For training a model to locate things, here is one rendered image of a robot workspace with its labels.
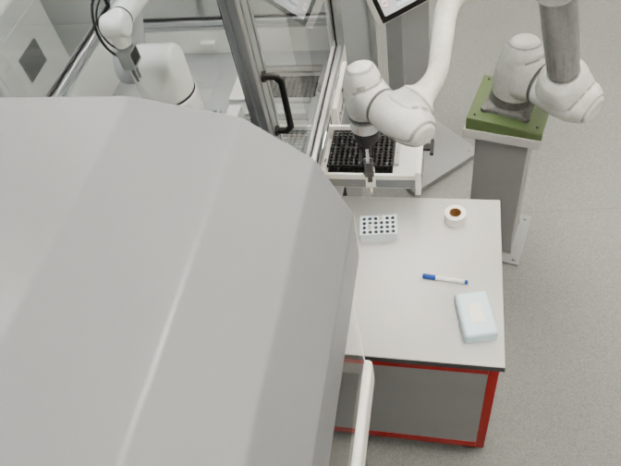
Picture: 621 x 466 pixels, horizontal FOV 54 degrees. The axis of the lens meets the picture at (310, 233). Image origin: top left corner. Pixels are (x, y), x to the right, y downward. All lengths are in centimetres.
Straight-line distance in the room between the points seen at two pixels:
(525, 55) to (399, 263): 83
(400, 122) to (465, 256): 62
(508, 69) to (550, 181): 113
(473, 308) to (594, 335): 105
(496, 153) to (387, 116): 101
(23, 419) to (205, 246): 31
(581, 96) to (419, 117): 79
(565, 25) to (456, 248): 72
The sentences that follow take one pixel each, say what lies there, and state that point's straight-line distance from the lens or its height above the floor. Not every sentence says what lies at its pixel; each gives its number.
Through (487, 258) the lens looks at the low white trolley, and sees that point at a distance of 199.
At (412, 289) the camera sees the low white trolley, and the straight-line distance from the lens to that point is 191.
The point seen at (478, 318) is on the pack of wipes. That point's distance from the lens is 182.
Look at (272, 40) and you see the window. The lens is 159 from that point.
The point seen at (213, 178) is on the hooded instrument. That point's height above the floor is 174.
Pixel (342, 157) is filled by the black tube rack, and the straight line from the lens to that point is 211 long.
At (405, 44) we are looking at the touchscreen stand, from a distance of 291.
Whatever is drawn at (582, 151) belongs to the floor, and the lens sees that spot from 347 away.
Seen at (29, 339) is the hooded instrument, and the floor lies 177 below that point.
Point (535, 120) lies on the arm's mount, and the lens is 239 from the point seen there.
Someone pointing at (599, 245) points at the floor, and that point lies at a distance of 307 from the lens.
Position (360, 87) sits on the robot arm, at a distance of 160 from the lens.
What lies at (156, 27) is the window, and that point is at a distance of 142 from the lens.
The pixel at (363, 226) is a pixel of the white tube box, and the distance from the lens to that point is 203.
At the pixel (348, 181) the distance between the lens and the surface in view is 208.
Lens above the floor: 236
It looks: 50 degrees down
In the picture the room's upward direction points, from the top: 13 degrees counter-clockwise
